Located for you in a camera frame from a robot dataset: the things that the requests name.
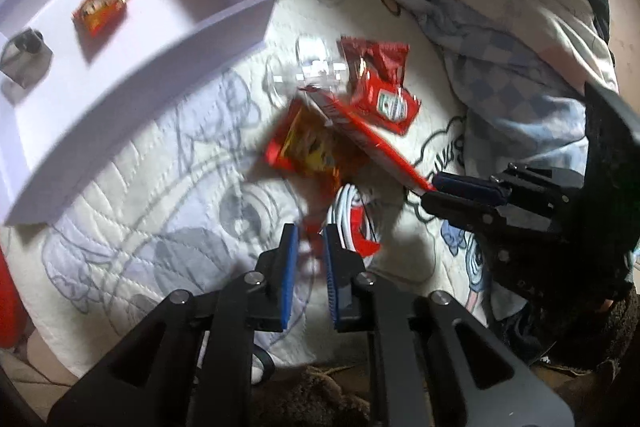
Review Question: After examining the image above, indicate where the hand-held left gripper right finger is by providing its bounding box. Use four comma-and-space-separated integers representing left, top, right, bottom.
324, 226, 577, 427

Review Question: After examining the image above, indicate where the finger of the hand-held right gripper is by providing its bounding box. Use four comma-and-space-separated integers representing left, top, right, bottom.
420, 190, 572, 244
433, 163, 584, 208

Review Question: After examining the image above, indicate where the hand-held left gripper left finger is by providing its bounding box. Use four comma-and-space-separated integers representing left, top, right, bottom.
47, 223, 301, 427

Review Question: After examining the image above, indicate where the white cable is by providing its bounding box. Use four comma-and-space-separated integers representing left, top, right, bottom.
331, 184, 372, 254

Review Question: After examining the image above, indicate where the long red snack packet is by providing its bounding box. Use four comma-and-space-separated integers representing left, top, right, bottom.
299, 85, 437, 196

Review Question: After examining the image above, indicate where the red ketchup packet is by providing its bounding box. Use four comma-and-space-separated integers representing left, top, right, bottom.
339, 36, 420, 136

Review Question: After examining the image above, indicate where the red yellow candy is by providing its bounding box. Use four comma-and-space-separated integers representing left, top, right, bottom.
264, 99, 366, 253

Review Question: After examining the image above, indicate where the white cardboard box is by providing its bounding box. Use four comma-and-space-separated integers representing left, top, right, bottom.
0, 0, 281, 226

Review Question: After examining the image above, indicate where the brown fuzzy clothing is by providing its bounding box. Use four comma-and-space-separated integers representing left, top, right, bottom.
249, 363, 373, 427

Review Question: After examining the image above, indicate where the white quilted cartoon blanket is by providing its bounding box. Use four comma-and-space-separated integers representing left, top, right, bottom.
0, 0, 506, 380

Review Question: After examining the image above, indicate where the red snack packet in box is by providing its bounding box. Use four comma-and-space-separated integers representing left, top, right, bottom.
71, 0, 143, 39

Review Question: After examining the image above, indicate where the grey translucent container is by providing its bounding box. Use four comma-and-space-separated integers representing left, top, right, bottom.
0, 28, 55, 88

